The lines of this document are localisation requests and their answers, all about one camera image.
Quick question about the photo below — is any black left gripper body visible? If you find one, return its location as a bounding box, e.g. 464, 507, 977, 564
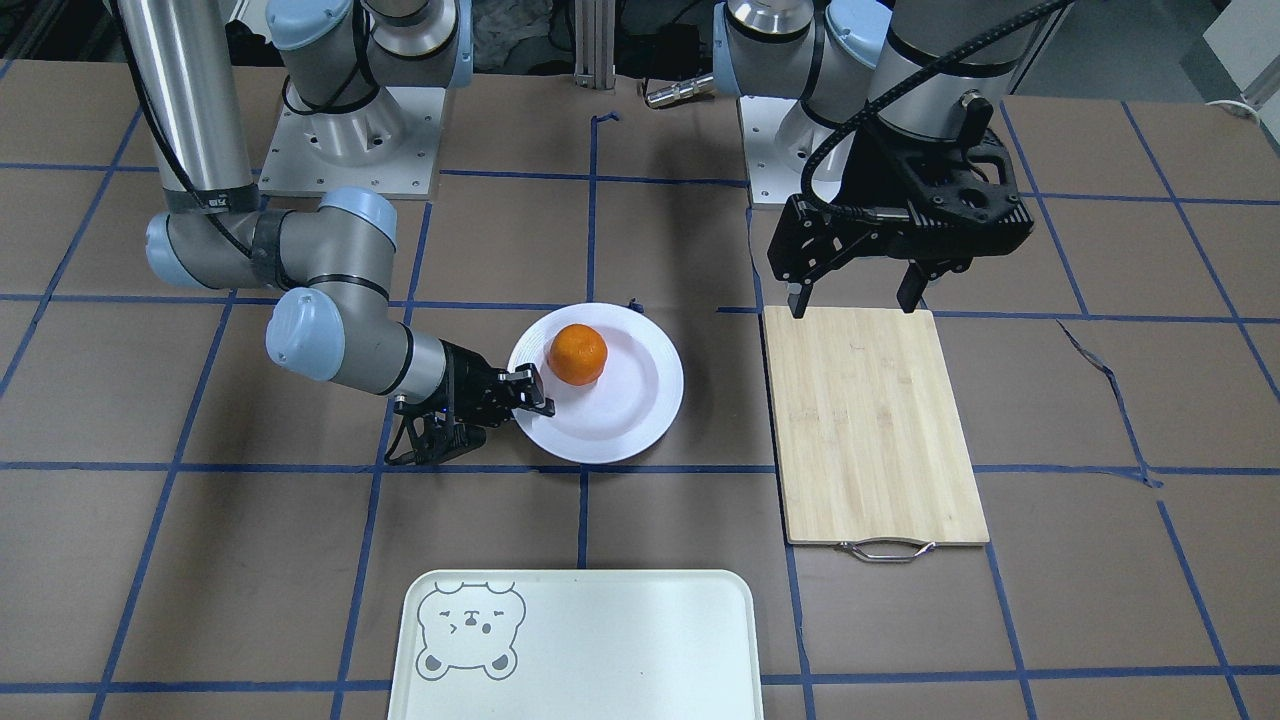
767, 95, 1036, 284

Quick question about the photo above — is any white round plate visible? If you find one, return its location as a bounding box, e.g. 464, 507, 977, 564
508, 304, 684, 465

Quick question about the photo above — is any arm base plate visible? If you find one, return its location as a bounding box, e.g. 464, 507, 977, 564
259, 87, 447, 200
739, 96, 831, 210

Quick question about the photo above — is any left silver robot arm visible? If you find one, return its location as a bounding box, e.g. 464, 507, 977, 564
713, 1, 1064, 318

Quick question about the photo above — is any orange fruit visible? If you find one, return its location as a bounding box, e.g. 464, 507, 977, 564
547, 323, 609, 387

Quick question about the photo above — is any bamboo cutting board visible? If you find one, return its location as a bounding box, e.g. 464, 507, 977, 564
762, 306, 989, 553

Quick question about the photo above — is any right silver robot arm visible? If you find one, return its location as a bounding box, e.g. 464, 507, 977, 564
108, 1, 556, 465

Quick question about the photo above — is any cream bear tray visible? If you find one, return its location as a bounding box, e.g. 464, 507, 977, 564
388, 569, 764, 719

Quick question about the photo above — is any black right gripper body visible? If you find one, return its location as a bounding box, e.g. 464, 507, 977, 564
385, 342, 521, 466

